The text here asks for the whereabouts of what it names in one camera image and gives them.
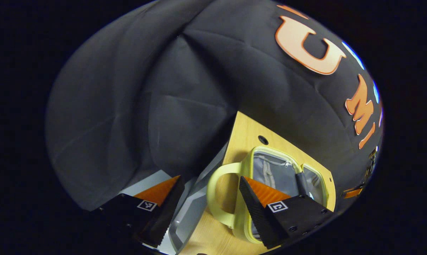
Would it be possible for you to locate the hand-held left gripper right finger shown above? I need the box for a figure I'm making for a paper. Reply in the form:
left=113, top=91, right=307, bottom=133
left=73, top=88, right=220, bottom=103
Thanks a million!
left=239, top=176, right=334, bottom=249

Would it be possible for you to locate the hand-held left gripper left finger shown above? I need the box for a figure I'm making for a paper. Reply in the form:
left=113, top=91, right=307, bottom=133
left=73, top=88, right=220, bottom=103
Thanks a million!
left=90, top=175, right=185, bottom=248

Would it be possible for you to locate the pale yellow suitcase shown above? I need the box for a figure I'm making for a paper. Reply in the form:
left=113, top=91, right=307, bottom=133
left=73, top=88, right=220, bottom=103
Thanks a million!
left=206, top=146, right=330, bottom=245

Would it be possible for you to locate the black backdrop cloth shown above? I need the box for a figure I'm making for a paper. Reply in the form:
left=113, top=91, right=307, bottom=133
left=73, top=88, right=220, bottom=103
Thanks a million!
left=45, top=0, right=383, bottom=213

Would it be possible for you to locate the grey metal frame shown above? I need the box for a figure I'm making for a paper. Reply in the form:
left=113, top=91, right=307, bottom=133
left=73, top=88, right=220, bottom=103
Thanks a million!
left=167, top=142, right=231, bottom=255

